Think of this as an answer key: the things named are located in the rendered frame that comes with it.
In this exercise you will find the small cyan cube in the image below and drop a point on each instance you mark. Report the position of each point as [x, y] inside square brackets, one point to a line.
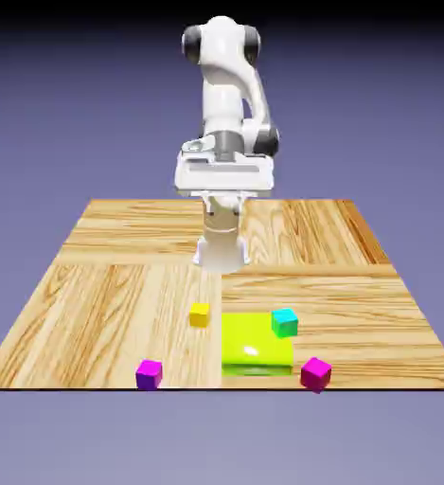
[284, 323]

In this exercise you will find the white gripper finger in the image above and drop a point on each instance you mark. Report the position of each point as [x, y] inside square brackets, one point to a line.
[238, 204]
[208, 204]

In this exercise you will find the small purple cube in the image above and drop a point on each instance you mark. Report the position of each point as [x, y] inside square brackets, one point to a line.
[149, 374]

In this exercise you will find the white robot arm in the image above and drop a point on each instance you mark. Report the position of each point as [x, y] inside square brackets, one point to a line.
[221, 68]

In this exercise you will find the small magenta cube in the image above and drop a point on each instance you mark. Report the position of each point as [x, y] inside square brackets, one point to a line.
[315, 373]

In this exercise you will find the small yellow cube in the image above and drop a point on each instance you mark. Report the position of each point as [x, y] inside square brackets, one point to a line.
[199, 315]

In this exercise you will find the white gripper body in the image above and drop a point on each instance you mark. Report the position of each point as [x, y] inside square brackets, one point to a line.
[223, 176]

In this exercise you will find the large lime green box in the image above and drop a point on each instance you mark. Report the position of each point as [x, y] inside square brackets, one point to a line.
[250, 348]

